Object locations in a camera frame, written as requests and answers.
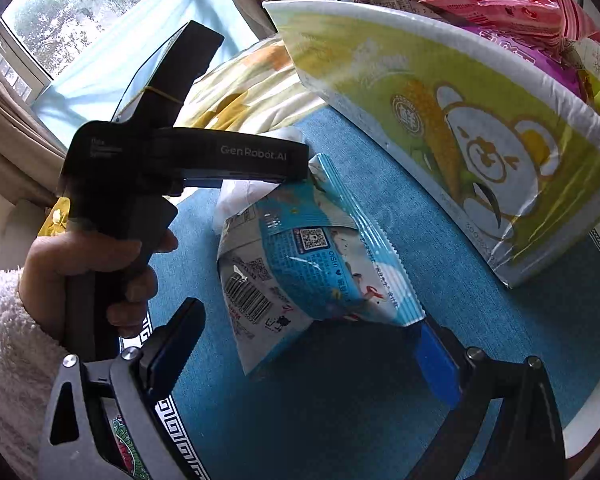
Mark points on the blue and white snack bag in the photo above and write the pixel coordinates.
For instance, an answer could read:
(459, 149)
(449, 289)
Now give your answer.
(305, 270)

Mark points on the white snack packet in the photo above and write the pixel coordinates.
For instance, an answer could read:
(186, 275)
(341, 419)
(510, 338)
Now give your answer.
(592, 57)

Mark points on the blue tablecloth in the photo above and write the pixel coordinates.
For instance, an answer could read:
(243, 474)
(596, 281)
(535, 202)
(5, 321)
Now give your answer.
(330, 410)

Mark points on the green bear print box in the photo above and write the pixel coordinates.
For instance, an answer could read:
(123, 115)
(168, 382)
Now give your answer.
(380, 85)

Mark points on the window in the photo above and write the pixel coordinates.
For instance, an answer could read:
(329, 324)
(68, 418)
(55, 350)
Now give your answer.
(80, 5)

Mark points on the purple potato chip bag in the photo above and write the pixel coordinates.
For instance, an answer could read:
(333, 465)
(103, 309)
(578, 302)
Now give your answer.
(530, 55)

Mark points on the person's left hand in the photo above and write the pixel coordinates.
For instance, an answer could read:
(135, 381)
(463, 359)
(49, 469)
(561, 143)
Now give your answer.
(45, 270)

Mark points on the pink and white candy bag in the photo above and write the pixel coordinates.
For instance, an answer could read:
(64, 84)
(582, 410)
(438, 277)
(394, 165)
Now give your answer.
(505, 5)

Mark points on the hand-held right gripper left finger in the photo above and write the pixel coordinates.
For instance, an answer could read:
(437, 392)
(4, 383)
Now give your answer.
(180, 340)

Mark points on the light blue sheer curtain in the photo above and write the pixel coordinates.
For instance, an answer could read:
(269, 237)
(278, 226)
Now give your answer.
(90, 85)

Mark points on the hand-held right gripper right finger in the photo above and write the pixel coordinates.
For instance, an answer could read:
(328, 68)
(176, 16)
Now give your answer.
(435, 360)

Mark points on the yellow floral blanket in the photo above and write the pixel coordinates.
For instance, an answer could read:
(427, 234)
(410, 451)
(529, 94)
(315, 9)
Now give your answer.
(240, 90)

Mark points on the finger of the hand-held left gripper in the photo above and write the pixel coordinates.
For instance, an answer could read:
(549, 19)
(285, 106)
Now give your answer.
(230, 183)

